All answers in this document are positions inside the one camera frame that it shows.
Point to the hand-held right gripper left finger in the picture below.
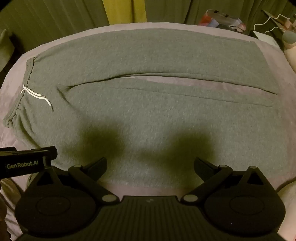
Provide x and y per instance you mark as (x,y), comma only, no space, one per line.
(94,168)

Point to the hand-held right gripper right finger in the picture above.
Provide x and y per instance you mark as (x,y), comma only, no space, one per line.
(206,168)

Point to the grey sweat pants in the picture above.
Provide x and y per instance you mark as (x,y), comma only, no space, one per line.
(148,115)

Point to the green chair back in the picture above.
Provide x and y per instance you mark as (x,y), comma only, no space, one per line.
(5,48)

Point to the pink cushion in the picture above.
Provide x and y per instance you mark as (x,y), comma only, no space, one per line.
(290,54)

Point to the white box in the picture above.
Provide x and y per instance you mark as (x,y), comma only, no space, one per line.
(266,38)

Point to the green curtain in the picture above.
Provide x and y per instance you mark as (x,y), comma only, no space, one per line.
(57,16)

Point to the grey round cushion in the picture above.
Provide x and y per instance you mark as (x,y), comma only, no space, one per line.
(289,38)

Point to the yellow curtain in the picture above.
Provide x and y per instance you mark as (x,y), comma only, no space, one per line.
(124,10)

